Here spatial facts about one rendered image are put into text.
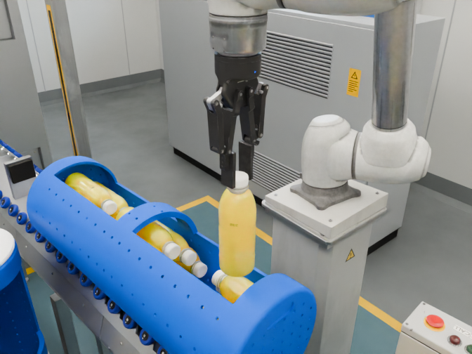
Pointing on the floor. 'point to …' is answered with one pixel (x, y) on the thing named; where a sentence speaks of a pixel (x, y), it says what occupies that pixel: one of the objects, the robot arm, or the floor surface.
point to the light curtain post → (68, 76)
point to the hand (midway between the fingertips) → (237, 165)
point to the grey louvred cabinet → (289, 91)
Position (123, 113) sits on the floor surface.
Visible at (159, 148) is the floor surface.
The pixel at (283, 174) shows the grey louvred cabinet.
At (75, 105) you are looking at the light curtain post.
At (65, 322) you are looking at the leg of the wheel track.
